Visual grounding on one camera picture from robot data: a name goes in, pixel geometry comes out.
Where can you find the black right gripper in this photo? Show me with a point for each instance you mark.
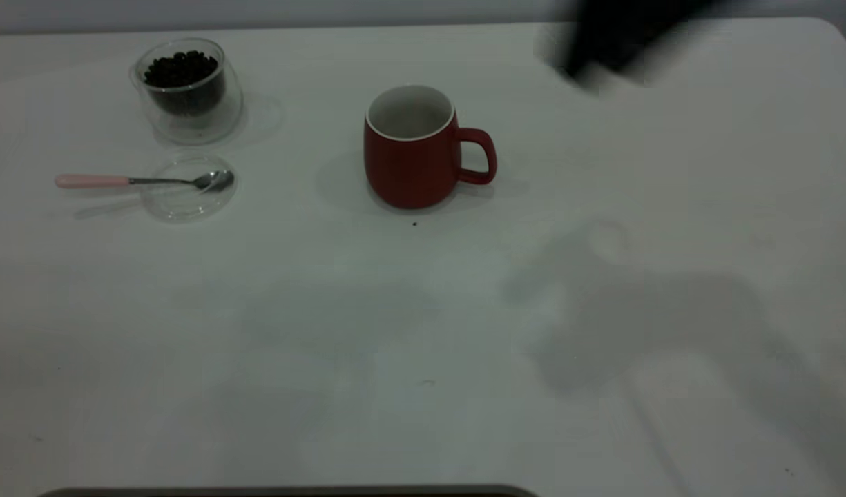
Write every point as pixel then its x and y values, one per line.
pixel 616 34

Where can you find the red ceramic mug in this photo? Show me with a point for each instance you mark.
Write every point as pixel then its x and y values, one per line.
pixel 409 172

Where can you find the dark coffee beans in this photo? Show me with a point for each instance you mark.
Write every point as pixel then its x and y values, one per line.
pixel 181 72

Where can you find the clear glass lid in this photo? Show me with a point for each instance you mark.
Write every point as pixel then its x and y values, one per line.
pixel 181 203

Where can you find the clear glass jar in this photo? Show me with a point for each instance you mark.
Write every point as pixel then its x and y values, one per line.
pixel 188 117

